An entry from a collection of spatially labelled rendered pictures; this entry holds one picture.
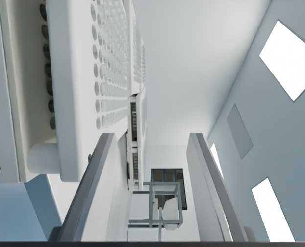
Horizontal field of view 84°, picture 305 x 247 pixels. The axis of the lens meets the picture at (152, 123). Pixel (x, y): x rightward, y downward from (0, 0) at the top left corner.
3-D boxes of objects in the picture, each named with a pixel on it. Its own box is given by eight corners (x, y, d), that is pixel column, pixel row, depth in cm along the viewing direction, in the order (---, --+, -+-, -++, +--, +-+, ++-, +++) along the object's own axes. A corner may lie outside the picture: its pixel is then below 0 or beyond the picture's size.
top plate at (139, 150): (140, 130, 103) (144, 130, 103) (141, 165, 111) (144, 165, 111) (137, 148, 80) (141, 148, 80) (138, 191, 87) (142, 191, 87)
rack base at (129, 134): (131, 89, 95) (135, 89, 95) (132, 130, 103) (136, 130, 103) (123, 96, 72) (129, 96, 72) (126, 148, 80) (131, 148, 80)
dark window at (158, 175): (150, 168, 571) (182, 168, 571) (150, 168, 572) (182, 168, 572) (149, 211, 488) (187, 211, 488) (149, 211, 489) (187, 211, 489)
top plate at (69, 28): (115, 11, 34) (126, 11, 34) (119, 129, 38) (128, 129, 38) (26, -199, 10) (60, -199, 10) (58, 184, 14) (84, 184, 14)
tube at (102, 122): (38, 116, 18) (109, 115, 18) (40, 128, 18) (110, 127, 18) (30, 117, 17) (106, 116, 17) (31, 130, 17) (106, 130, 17)
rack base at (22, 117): (91, 12, 34) (103, 12, 34) (97, 129, 38) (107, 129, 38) (-57, -197, 10) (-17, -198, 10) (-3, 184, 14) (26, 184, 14)
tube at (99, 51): (32, 46, 17) (107, 46, 17) (33, 60, 17) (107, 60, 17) (22, 42, 16) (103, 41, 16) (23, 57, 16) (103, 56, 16)
